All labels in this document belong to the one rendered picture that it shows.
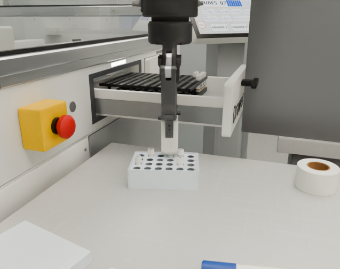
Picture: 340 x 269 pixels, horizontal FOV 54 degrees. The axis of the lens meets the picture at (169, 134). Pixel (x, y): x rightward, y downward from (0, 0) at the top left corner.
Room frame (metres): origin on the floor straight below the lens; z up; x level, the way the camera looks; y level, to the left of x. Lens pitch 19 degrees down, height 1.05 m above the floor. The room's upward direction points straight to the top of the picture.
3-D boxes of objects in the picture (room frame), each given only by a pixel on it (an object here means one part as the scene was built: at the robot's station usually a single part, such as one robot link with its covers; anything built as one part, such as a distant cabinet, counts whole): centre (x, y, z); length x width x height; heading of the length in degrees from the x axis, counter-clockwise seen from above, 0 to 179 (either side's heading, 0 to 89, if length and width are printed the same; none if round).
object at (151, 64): (1.15, 0.02, 0.87); 0.29 x 0.02 x 0.11; 162
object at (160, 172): (0.56, 0.01, 0.78); 0.12 x 0.08 x 0.04; 87
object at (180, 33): (0.59, 0.00, 1.00); 0.08 x 0.07 x 0.09; 177
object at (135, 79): (0.82, 0.03, 0.87); 0.22 x 0.18 x 0.06; 72
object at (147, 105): (0.83, 0.04, 0.86); 0.40 x 0.26 x 0.06; 72
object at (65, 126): (0.52, 0.18, 0.88); 0.04 x 0.03 x 0.04; 162
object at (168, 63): (0.55, 0.00, 0.98); 0.05 x 0.02 x 0.05; 177
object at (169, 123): (0.56, 0.00, 0.87); 0.03 x 0.01 x 0.05; 177
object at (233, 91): (0.76, -0.16, 0.87); 0.29 x 0.02 x 0.11; 162
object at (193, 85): (0.79, -0.06, 0.90); 0.18 x 0.02 x 0.01; 162
